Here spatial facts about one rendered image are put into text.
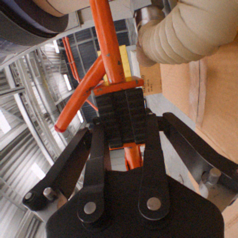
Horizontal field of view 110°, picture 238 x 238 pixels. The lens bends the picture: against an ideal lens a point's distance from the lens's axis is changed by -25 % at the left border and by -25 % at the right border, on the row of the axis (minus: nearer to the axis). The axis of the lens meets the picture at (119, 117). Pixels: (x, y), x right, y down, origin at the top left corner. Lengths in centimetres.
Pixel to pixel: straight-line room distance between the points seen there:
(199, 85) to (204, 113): 5
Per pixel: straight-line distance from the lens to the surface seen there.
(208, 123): 21
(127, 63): 742
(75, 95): 17
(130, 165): 20
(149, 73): 154
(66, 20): 29
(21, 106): 251
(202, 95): 21
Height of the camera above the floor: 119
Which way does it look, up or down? 6 degrees up
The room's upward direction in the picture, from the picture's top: 100 degrees counter-clockwise
